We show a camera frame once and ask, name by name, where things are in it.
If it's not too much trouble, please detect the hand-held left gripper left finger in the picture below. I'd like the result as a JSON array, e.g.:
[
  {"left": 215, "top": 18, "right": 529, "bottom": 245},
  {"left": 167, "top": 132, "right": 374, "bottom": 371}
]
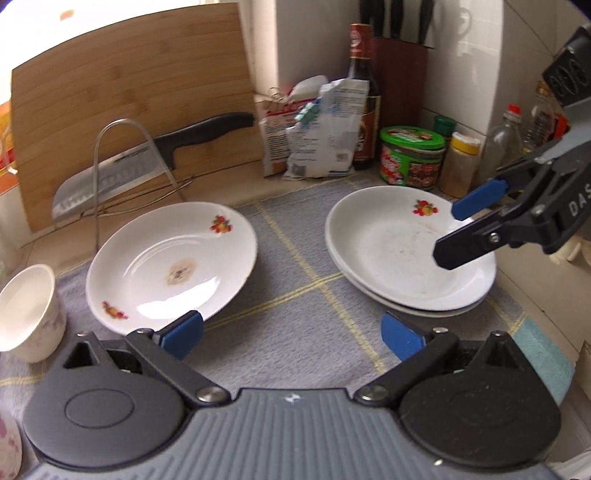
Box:
[{"left": 60, "top": 310, "right": 232, "bottom": 408}]

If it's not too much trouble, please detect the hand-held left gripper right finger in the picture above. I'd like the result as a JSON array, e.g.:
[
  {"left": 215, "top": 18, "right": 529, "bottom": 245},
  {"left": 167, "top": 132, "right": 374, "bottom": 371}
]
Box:
[{"left": 353, "top": 311, "right": 525, "bottom": 408}]

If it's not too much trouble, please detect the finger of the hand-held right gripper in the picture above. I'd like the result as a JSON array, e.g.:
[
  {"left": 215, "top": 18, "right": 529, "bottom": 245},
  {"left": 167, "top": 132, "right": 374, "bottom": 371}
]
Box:
[
  {"left": 451, "top": 137, "right": 570, "bottom": 220},
  {"left": 433, "top": 203, "right": 541, "bottom": 271}
]

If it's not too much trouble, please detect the white floral plate brown stain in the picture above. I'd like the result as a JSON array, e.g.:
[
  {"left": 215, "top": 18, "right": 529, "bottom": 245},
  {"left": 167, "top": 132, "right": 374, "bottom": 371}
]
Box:
[{"left": 85, "top": 202, "right": 259, "bottom": 337}]

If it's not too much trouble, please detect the white pink-floral bowl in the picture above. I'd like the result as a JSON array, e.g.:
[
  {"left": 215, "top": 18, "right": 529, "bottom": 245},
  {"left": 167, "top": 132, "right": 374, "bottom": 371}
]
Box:
[
  {"left": 0, "top": 408, "right": 23, "bottom": 480},
  {"left": 0, "top": 264, "right": 66, "bottom": 364}
]

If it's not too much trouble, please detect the yellow-lidded spice jar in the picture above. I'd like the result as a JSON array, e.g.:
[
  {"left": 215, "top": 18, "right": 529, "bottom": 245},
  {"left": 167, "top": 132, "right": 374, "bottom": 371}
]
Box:
[{"left": 438, "top": 132, "right": 481, "bottom": 199}]

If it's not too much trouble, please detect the red-capped glass bottle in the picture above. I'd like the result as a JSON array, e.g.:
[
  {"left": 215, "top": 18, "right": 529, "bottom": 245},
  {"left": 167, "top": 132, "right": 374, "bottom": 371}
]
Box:
[{"left": 480, "top": 104, "right": 525, "bottom": 186}]

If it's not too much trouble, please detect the yellow-green labelled bottle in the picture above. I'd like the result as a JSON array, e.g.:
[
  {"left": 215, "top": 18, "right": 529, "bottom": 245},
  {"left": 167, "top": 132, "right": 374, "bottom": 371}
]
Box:
[{"left": 523, "top": 80, "right": 562, "bottom": 154}]

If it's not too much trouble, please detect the green-lidded sauce jar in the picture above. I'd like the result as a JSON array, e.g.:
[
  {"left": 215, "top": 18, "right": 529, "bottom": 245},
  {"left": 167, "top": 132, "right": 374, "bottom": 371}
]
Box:
[{"left": 379, "top": 126, "right": 447, "bottom": 191}]

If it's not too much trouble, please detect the small green-capped jar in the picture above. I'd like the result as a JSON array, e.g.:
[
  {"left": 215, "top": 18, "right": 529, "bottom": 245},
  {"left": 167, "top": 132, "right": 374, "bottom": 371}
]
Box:
[{"left": 434, "top": 115, "right": 457, "bottom": 140}]

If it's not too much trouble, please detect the grey and teal checked towel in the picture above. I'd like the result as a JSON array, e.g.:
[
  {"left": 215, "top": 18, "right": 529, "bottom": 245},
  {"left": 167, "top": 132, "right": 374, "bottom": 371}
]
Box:
[{"left": 0, "top": 178, "right": 576, "bottom": 416}]

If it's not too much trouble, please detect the dark red knife block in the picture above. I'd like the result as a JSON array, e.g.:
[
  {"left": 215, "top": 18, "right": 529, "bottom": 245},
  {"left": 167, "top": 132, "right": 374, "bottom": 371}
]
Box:
[{"left": 372, "top": 37, "right": 428, "bottom": 139}]

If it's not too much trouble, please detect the white and blue bag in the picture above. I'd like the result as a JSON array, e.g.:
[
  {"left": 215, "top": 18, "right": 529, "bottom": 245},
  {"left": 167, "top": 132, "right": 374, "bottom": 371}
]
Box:
[{"left": 283, "top": 78, "right": 370, "bottom": 180}]

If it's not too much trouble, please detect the dark soy sauce bottle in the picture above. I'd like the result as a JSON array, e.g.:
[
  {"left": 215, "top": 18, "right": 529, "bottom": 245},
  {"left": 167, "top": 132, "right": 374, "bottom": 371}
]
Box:
[{"left": 347, "top": 23, "right": 382, "bottom": 171}]

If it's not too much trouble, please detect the green bag clip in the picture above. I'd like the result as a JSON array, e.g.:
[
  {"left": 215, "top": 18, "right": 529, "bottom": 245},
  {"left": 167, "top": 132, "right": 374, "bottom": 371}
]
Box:
[{"left": 295, "top": 99, "right": 321, "bottom": 125}]

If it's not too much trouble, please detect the red and white bag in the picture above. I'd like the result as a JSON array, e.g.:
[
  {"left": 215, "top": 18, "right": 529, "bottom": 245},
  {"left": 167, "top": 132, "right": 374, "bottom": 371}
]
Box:
[{"left": 256, "top": 76, "right": 325, "bottom": 177}]

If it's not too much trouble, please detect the bamboo cutting board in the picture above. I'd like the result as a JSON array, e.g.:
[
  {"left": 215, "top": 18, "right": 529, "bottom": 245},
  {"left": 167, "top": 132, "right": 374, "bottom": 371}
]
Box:
[{"left": 10, "top": 2, "right": 260, "bottom": 232}]

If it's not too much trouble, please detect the black-handled cleaver knife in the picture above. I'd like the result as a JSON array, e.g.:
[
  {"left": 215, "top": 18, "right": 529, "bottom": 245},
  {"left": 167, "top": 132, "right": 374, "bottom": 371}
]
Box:
[{"left": 51, "top": 112, "right": 256, "bottom": 220}]

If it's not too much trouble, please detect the metal wire rack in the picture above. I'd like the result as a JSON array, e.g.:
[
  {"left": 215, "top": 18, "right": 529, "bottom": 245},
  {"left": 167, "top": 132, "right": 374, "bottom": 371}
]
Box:
[{"left": 78, "top": 117, "right": 195, "bottom": 253}]

